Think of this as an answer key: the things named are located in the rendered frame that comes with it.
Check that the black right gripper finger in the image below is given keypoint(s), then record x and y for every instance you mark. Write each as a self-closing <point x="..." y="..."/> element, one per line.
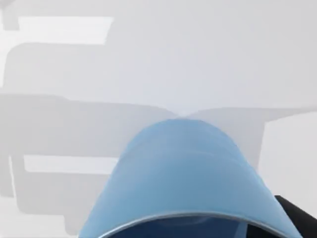
<point x="299" y="218"/>

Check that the light blue cup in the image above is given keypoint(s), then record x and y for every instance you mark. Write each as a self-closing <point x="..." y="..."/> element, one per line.
<point x="178" y="168"/>

